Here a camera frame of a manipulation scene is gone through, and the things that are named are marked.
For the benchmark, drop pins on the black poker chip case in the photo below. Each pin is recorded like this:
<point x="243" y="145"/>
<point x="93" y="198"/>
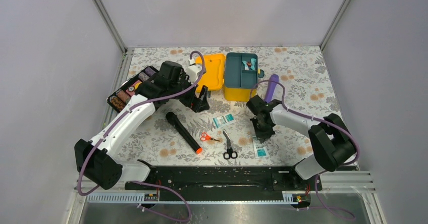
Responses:
<point x="121" y="96"/>

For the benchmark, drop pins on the yellow plastic kit box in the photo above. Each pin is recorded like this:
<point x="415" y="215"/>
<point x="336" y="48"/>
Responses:
<point x="214" y="79"/>

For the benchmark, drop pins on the teal gauze packet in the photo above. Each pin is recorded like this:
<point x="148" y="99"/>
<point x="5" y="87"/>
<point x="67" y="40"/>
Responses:
<point x="224" y="120"/>

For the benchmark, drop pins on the teal plastic tray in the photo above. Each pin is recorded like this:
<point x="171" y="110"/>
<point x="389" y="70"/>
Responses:
<point x="235" y="76"/>

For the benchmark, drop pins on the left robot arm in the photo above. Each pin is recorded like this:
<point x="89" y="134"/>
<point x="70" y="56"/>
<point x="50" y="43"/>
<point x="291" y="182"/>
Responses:
<point x="95" y="158"/>

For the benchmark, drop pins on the black flashlight orange tip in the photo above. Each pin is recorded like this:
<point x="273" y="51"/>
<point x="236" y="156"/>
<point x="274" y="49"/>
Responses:
<point x="178" y="126"/>

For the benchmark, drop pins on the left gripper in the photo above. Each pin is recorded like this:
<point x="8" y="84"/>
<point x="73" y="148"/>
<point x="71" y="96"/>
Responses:
<point x="198" y="104"/>

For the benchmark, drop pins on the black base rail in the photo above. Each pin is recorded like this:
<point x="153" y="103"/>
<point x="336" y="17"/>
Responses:
<point x="227" y="183"/>

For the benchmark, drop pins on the orange handled small scissors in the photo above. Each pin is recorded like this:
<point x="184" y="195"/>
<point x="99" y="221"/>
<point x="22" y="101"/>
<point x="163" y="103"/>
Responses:
<point x="206" y="137"/>

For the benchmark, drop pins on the teal dressing packet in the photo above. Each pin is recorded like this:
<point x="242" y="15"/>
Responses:
<point x="260" y="150"/>

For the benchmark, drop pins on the small teal item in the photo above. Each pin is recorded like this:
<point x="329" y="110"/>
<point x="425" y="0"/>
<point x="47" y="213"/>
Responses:
<point x="246" y="67"/>

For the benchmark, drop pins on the purple cylindrical tube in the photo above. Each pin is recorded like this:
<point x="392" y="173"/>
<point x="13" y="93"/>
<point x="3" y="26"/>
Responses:
<point x="272" y="83"/>

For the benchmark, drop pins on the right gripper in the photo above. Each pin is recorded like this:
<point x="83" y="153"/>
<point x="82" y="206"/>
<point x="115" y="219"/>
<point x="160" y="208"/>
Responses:
<point x="262" y="136"/>

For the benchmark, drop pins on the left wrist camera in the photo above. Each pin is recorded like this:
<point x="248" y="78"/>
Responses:
<point x="193" y="70"/>

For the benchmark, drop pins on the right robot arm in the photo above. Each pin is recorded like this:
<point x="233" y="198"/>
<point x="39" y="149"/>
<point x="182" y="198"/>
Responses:
<point x="330" y="139"/>

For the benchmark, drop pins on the black bandage shears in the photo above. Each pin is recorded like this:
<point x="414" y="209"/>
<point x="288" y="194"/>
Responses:
<point x="229" y="153"/>

